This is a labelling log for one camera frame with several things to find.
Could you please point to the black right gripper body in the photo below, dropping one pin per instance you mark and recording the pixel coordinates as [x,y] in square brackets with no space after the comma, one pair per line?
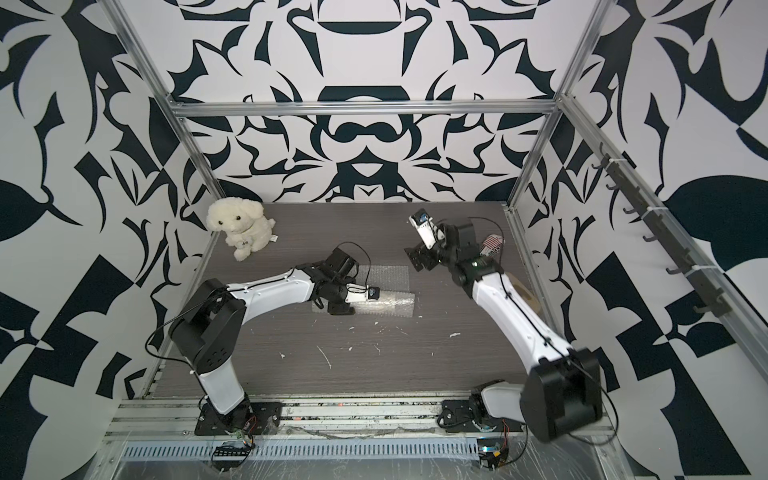
[438,254]

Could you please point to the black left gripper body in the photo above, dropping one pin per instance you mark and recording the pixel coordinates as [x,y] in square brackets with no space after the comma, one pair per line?
[339,297]

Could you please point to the clear bubble wrap sheet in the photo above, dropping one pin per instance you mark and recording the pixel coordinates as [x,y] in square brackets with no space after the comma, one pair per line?
[391,303]

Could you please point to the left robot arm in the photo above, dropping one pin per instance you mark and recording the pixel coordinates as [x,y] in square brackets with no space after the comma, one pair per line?
[207,330]

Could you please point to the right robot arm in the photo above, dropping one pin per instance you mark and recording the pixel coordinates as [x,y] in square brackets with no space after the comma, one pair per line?
[562,392]

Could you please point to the tan woven glasses case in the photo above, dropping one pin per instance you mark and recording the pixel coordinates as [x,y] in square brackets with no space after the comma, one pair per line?
[530,299]

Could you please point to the white plush dog toy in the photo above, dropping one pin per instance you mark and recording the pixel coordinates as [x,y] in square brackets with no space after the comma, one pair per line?
[243,222]

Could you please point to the right controller board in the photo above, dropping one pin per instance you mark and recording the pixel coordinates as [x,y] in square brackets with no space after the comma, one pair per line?
[492,453]

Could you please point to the controller board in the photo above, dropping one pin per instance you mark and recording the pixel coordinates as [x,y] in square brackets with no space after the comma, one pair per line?
[230,455]
[492,453]

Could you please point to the left controller board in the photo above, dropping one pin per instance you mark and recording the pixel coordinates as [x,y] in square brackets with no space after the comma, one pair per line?
[230,455]

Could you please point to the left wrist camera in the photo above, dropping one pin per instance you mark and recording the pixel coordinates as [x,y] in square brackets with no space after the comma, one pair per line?
[360,293]

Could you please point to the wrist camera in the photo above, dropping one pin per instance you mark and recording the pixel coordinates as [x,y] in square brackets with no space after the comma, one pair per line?
[360,293]
[422,222]

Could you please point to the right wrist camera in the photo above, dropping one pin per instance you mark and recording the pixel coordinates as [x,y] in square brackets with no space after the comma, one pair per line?
[422,222]

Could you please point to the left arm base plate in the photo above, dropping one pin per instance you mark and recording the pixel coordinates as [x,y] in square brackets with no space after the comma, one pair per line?
[255,419]

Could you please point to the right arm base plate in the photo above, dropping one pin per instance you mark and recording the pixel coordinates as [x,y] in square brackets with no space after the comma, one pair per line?
[458,416]

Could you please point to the wall hook rail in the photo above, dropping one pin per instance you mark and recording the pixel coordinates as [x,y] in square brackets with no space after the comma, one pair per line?
[667,231]

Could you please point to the aluminium mounting rail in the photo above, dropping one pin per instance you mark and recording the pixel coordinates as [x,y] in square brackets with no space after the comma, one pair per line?
[342,416]

